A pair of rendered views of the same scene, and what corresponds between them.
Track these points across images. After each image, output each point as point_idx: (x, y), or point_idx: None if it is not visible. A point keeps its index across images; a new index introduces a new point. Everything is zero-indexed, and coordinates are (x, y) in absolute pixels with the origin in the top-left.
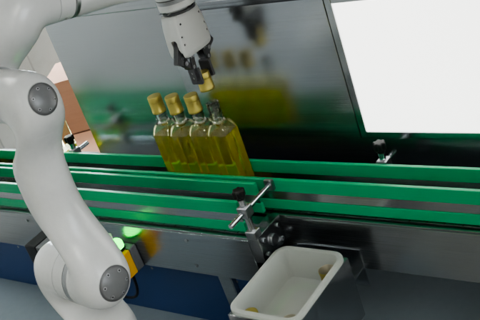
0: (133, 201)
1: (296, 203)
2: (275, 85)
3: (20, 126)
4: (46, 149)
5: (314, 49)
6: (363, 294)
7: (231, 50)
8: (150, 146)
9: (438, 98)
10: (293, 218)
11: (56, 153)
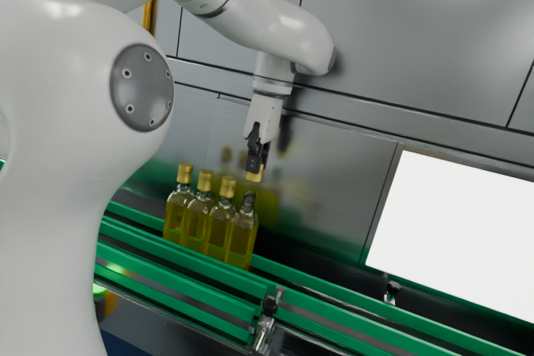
0: (118, 262)
1: (298, 318)
2: (299, 197)
3: (45, 129)
4: (79, 206)
5: (359, 182)
6: None
7: (273, 153)
8: (136, 201)
9: (455, 263)
10: (290, 334)
11: (92, 218)
